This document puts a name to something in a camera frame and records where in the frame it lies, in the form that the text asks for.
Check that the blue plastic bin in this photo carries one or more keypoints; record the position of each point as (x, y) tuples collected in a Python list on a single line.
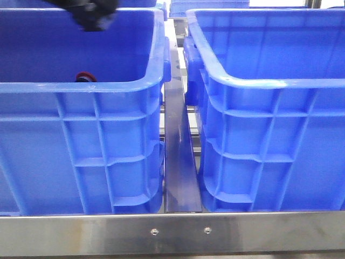
[(269, 92), (81, 148)]

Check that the right blue plastic bin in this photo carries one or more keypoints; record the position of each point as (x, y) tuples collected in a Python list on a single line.
[(269, 92)]

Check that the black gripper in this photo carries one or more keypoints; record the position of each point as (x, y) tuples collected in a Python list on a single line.
[(91, 15)]

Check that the back left blue bin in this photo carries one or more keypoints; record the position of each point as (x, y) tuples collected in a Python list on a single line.
[(161, 5)]

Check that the metal divider between bins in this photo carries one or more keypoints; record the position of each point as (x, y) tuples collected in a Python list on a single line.
[(182, 194)]

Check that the left blue plastic bin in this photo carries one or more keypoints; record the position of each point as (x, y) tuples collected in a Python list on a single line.
[(81, 148)]

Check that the back right blue bin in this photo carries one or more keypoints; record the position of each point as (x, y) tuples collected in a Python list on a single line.
[(178, 8)]

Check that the red push button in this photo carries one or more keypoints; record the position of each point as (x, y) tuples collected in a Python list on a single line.
[(85, 77)]

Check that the stainless steel front rail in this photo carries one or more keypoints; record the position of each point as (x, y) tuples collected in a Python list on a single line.
[(164, 234)]

